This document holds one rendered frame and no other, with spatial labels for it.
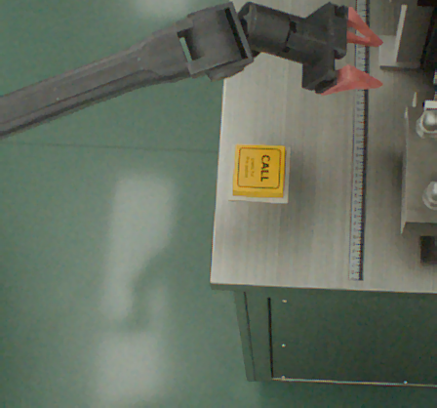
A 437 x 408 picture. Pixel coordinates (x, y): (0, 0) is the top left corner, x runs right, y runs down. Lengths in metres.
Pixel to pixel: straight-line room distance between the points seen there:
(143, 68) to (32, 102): 0.14
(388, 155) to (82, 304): 1.07
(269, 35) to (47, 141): 1.32
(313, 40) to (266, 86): 0.27
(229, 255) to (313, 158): 0.18
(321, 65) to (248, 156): 0.23
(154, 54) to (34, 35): 1.43
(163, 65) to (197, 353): 1.22
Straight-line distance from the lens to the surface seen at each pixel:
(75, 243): 2.66
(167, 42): 1.45
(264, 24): 1.49
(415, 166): 1.60
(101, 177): 2.70
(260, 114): 1.75
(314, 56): 1.53
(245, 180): 1.69
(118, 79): 1.45
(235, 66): 1.46
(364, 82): 1.56
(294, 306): 1.80
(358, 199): 1.71
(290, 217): 1.70
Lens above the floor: 2.52
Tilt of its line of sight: 71 degrees down
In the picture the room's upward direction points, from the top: 9 degrees counter-clockwise
